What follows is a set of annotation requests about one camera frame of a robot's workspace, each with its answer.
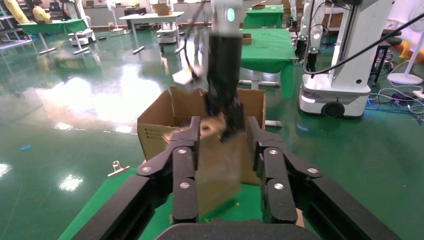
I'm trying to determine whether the silver binder clip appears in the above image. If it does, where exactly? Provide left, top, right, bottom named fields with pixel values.
left=107, top=160, right=131, bottom=178

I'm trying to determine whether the seated person yellow shirt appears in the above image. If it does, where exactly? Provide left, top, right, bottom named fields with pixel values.
left=32, top=0, right=53, bottom=23

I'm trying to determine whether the table with green cloth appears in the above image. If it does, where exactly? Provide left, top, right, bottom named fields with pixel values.
left=238, top=28, right=296, bottom=100
left=243, top=3, right=286, bottom=30
left=20, top=18, right=89, bottom=56

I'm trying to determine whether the small brown wooden block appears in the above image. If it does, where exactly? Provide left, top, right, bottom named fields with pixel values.
left=163, top=114, right=248, bottom=216

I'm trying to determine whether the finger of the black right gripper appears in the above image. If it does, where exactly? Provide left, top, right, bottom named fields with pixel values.
left=203, top=93, right=220, bottom=117
left=221, top=100, right=246, bottom=142

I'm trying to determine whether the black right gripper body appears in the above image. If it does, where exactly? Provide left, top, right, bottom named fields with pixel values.
left=205, top=33, right=245, bottom=116

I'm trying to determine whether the thick black braided cable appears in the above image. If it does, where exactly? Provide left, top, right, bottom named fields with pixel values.
left=183, top=0, right=213, bottom=80

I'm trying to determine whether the white standing fan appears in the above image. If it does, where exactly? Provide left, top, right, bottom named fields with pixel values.
left=386, top=29, right=424, bottom=86

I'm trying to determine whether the person in yellow jacket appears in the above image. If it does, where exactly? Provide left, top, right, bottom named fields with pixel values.
left=3, top=0, right=30, bottom=25

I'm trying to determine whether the large open cardboard carton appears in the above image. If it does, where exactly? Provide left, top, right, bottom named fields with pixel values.
left=137, top=86, right=267, bottom=186

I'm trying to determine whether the long black hanging cable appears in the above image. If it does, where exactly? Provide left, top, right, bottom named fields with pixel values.
left=303, top=0, right=424, bottom=76

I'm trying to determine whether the black printer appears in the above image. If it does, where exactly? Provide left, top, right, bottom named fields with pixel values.
left=124, top=7, right=148, bottom=17

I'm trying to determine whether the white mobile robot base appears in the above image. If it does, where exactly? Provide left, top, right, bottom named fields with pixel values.
left=68, top=28, right=97, bottom=47
left=156, top=28, right=182, bottom=45

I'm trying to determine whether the white robot with green lights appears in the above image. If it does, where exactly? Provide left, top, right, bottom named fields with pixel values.
left=291, top=0, right=324, bottom=74

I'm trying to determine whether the black round stool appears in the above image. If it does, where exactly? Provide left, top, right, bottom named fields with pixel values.
left=370, top=29, right=403, bottom=77

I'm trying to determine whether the tangle of floor cables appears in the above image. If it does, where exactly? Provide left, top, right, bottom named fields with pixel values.
left=365, top=87, right=424, bottom=125

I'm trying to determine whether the white wheeled robot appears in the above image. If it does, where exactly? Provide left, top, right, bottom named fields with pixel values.
left=297, top=0, right=395, bottom=119

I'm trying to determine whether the white long table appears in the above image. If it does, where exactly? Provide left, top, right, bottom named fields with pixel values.
left=118, top=11, right=186, bottom=56

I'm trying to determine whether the open cardboard box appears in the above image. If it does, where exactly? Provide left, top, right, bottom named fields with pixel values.
left=152, top=2, right=172, bottom=17

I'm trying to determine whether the white pedestal fan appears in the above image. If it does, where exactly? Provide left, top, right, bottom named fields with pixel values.
left=105, top=0, right=124, bottom=33

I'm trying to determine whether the grey metal shelf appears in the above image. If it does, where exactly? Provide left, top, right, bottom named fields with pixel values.
left=0, top=13, right=34, bottom=51

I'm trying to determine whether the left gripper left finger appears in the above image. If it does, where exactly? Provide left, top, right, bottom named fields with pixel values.
left=71, top=115, right=202, bottom=240

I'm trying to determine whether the green tablecloth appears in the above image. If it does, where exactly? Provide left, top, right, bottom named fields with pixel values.
left=57, top=167, right=299, bottom=240

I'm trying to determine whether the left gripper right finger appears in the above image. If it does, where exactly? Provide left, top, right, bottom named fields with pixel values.
left=246, top=116, right=402, bottom=240

